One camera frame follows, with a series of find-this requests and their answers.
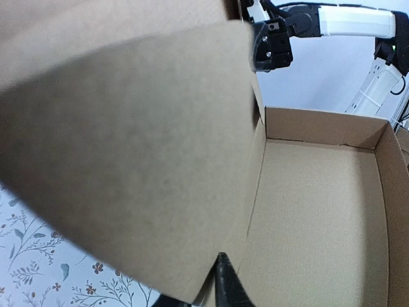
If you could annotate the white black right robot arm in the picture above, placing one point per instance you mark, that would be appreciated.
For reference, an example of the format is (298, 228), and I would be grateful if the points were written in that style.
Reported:
(343, 58)

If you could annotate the brown cardboard box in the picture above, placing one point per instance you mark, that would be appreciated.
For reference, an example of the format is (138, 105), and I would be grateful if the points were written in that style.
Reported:
(137, 130)

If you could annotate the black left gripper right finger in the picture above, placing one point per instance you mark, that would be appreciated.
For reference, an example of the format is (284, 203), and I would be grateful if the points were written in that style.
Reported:
(229, 291)

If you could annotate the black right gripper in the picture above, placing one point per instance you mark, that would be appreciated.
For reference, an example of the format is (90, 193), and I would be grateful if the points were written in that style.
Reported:
(271, 48)

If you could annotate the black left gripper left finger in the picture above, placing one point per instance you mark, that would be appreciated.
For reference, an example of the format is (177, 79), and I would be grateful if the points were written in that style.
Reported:
(165, 301)

